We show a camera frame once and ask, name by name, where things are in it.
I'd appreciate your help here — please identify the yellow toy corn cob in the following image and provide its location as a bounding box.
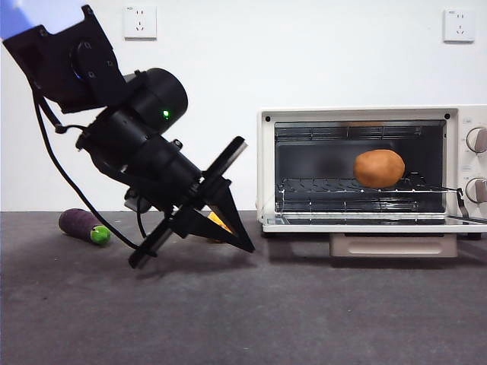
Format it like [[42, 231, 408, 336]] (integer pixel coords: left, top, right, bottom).
[[207, 211, 235, 244]]

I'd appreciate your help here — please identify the white wall socket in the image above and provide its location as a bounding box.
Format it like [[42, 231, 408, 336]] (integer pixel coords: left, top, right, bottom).
[[442, 9, 476, 44], [123, 5, 158, 41]]

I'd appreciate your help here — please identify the cream Toshiba toaster oven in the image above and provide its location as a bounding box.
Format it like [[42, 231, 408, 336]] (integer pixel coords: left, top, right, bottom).
[[256, 106, 487, 240]]

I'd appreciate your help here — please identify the purple toy eggplant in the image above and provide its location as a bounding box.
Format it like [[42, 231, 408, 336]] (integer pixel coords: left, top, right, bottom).
[[58, 208, 112, 247]]

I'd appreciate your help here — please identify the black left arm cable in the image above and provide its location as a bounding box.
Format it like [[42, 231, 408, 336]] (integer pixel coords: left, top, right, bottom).
[[32, 89, 148, 252]]

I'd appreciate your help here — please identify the brown potato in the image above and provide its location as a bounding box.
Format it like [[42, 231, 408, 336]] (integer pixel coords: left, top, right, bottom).
[[352, 148, 406, 189]]

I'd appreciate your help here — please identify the metal wire oven rack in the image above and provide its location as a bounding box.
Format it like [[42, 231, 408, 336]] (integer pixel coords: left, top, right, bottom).
[[274, 173, 463, 214]]

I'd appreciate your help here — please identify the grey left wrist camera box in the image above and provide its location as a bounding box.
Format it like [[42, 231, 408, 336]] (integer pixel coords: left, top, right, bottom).
[[124, 188, 153, 214]]

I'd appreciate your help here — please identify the oven door with beige handle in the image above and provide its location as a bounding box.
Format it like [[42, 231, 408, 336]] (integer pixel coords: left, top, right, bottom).
[[262, 213, 487, 259]]

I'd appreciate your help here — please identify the beige oven knob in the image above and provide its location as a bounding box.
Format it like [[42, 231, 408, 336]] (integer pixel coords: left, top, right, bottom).
[[466, 177, 487, 205], [466, 127, 487, 154]]

